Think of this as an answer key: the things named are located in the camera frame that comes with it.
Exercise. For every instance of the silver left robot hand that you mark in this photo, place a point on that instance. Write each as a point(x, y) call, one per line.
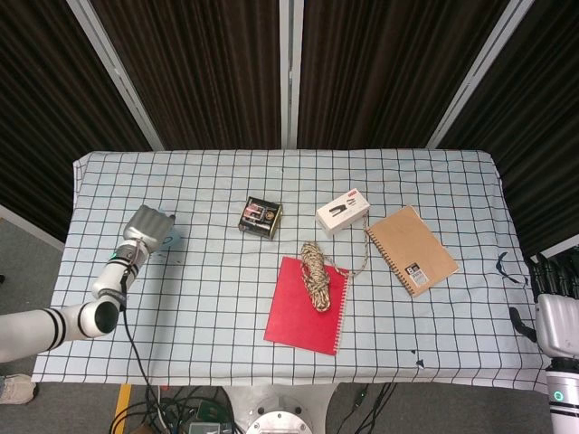
point(147, 226)

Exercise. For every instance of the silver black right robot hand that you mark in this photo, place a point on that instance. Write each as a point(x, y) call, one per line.
point(558, 325)

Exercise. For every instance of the light blue numbered foam cube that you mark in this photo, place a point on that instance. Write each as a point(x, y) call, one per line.
point(171, 238)

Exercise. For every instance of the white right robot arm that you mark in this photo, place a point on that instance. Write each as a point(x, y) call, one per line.
point(563, 402)

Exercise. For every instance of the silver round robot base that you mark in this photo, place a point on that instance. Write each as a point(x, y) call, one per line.
point(280, 411)

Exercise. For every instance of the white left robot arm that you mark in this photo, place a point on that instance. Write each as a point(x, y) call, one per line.
point(50, 327)

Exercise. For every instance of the black luncheon meat tin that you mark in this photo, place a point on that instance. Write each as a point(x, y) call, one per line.
point(258, 218)

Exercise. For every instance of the white black checked tablecloth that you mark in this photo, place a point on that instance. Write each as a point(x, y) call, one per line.
point(217, 325)

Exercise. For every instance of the dark corrugated partition panel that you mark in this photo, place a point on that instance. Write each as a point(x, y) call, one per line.
point(384, 72)
point(50, 113)
point(538, 135)
point(203, 72)

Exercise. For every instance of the kraft brown spiral notebook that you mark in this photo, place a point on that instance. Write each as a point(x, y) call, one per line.
point(411, 246)

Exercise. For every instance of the red spiral notebook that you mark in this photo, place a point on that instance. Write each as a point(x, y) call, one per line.
point(294, 321)

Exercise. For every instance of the white stapler carton box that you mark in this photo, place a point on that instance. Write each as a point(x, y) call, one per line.
point(341, 214)

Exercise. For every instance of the green circuit board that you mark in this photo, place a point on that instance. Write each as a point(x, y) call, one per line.
point(209, 411)

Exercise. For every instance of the white partition post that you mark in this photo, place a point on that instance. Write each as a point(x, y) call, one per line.
point(120, 77)
point(475, 77)
point(289, 72)

